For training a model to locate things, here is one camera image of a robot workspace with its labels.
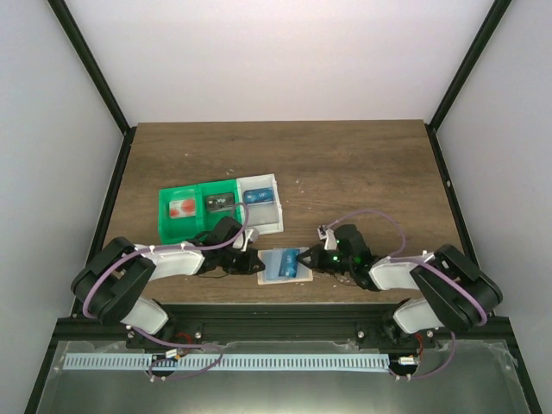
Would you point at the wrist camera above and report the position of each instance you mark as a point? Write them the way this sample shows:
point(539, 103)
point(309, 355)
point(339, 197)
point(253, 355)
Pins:
point(247, 237)
point(327, 237)

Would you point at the light blue slotted strip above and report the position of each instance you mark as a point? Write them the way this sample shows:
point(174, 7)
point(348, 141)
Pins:
point(377, 363)

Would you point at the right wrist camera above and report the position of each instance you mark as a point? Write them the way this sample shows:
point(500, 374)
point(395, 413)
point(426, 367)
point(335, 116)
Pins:
point(327, 237)

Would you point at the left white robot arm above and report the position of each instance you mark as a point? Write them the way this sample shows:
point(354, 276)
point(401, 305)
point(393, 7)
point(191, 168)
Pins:
point(110, 287)

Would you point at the left black frame post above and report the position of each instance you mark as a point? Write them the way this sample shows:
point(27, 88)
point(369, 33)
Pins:
point(73, 33)

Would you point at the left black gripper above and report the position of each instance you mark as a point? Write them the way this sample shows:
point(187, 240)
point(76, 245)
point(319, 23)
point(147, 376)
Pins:
point(248, 267)

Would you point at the beige card holder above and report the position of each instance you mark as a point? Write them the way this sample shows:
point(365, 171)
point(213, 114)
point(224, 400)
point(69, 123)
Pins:
point(304, 274)

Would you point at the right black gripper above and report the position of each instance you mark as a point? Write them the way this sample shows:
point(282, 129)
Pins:
point(316, 261)

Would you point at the blue vip card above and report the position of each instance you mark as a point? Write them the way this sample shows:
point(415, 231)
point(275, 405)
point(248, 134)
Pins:
point(259, 196)
point(284, 263)

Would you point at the black frame post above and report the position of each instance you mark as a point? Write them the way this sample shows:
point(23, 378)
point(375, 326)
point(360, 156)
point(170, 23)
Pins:
point(73, 33)
point(477, 47)

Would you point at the red white card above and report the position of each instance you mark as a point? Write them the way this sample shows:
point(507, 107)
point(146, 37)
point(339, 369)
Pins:
point(182, 208)

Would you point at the green plastic bin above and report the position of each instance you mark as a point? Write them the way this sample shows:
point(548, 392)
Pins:
point(209, 220)
point(176, 230)

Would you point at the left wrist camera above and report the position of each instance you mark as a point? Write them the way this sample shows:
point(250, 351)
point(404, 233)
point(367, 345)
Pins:
point(247, 237)

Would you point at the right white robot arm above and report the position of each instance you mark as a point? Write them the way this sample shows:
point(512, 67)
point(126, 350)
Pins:
point(456, 294)

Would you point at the black vip card in bin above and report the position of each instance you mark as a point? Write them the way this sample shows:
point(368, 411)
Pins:
point(219, 202)

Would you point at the white plastic bin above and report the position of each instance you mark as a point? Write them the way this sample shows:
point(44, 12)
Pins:
point(267, 218)

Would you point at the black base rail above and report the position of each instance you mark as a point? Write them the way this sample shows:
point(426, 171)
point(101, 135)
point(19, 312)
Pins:
point(362, 324)

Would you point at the right black frame post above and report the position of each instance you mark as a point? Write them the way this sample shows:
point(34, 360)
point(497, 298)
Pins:
point(477, 47)

